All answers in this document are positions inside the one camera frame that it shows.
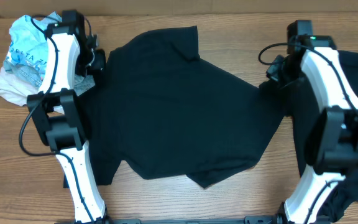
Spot black folded garment pile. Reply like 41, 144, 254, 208
284, 49, 358, 223

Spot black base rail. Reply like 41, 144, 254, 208
54, 215, 332, 224

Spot light blue printed shirt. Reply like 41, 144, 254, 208
5, 12, 62, 80

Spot faded denim jeans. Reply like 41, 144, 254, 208
3, 60, 95, 96

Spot white cloth garment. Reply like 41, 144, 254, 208
0, 67, 38, 106

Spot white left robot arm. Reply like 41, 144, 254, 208
26, 9, 112, 223

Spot black t-shirt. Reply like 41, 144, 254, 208
79, 27, 284, 188

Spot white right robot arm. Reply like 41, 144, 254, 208
245, 20, 358, 223

